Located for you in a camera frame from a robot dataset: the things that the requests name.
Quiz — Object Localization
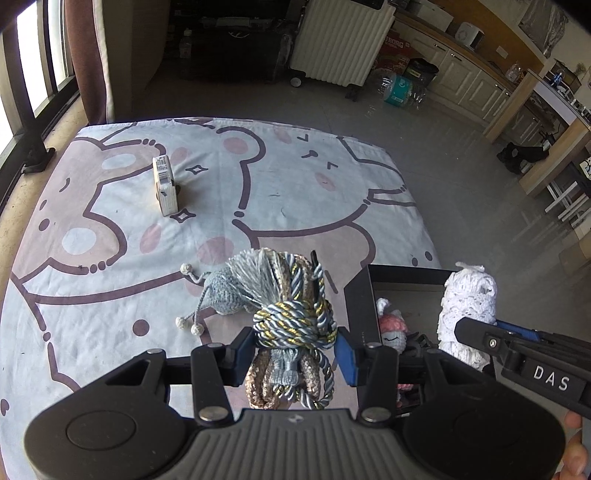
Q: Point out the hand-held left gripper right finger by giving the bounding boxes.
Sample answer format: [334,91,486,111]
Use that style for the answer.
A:
[332,325,490,423]

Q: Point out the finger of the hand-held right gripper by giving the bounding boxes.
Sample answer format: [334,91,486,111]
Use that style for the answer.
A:
[455,318,513,365]
[496,320,543,344]

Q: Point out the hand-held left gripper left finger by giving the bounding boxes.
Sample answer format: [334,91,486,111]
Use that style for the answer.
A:
[106,325,257,423]

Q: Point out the white lace roll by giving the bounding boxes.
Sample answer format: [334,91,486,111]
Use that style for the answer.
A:
[436,261,499,372]

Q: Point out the pink crochet rabbit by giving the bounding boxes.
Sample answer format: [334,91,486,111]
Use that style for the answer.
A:
[376,298,416,393]

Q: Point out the grey gold tassel rope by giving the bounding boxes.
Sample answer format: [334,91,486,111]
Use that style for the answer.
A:
[228,248,340,411]

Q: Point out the brown hair claw clip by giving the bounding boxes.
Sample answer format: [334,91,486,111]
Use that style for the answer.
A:
[406,332,437,358]

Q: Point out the black cardboard box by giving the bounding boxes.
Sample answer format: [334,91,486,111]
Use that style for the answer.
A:
[344,264,497,407]

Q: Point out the person's right hand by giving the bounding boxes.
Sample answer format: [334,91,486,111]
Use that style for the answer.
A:
[556,412,591,480]

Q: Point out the grey crochet toy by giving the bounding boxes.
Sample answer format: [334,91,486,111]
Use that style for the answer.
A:
[176,263,259,337]

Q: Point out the bear printed blanket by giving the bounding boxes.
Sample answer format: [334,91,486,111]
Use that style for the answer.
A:
[0,117,441,416]

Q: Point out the black object on floor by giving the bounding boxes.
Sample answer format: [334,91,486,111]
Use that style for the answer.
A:
[498,141,550,175]

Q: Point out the wooden table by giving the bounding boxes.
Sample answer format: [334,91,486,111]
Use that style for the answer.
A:
[519,117,591,197]

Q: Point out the small beige cardboard box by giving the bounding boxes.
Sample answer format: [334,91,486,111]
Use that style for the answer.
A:
[151,156,180,217]

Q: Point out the cream kitchen cabinets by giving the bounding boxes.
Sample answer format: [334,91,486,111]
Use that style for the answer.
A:
[397,0,555,139]

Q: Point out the pack of water bottles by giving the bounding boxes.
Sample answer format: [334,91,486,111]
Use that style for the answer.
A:
[376,71,423,109]

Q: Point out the black bin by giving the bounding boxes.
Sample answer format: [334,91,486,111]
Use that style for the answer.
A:
[404,58,439,88]

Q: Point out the white countertop appliance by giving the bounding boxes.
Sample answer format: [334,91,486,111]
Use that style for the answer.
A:
[452,22,485,49]

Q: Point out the red carton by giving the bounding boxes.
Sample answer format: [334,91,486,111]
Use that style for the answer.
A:
[376,28,414,70]

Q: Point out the dark low cabinet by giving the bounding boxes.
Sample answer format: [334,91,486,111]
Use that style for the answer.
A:
[168,0,305,84]

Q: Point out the black window railing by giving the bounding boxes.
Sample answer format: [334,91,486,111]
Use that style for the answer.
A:
[0,0,81,208]

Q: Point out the white oil radiator heater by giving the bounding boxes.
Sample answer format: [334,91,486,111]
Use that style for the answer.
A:
[290,0,397,88]

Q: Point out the brown curtain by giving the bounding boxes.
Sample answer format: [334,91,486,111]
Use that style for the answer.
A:
[65,0,169,125]

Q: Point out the wooden post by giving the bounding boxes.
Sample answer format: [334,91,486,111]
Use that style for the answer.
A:
[484,69,543,144]

